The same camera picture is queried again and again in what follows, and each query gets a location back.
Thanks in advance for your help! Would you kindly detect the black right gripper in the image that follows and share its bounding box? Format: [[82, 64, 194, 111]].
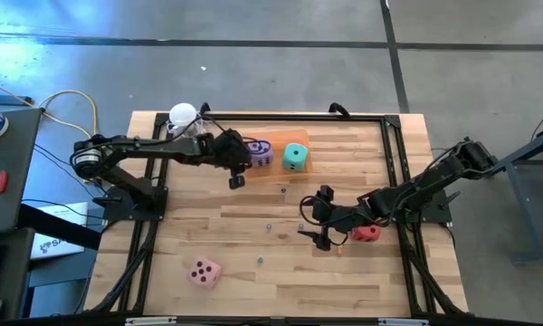
[[297, 185, 361, 251]]

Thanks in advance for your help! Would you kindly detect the orange translucent plastic bin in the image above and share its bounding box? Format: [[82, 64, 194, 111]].
[[239, 129, 313, 182]]

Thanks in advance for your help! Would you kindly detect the dark grey cabinet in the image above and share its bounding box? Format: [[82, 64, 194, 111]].
[[0, 107, 44, 236]]

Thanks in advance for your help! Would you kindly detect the grey metal bracket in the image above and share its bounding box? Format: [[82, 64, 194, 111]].
[[378, 318, 430, 326], [125, 317, 177, 326]]

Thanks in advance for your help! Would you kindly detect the large teal foam die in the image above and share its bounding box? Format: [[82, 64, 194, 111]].
[[282, 142, 310, 173]]

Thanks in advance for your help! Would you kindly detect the dark desk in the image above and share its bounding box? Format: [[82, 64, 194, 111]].
[[0, 228, 35, 321]]

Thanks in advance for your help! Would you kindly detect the black diagonal bar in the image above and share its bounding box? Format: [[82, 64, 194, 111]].
[[17, 203, 103, 251]]

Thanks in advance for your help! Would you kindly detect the white coiled cable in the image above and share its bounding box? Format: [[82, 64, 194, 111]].
[[175, 115, 210, 139]]

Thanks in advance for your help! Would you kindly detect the white printed cardboard box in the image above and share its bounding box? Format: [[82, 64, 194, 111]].
[[29, 202, 90, 262]]

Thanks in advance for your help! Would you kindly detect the large purple foam die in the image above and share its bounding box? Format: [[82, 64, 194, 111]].
[[246, 138, 275, 169]]

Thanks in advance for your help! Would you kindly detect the large pink foam die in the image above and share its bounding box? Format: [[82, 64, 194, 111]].
[[188, 255, 223, 290]]

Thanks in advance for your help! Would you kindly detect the yellow extension cable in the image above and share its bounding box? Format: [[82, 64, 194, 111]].
[[0, 76, 99, 139]]

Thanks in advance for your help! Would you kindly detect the grey-blue metal stand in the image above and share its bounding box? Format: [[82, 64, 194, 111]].
[[492, 124, 543, 266]]

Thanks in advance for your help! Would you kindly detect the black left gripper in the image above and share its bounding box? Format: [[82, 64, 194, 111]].
[[211, 129, 264, 190]]

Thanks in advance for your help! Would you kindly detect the white mushroom-shaped lamp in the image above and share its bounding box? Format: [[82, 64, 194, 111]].
[[167, 102, 199, 137]]

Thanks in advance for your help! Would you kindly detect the large red foam die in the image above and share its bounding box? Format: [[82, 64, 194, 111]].
[[350, 225, 382, 243]]

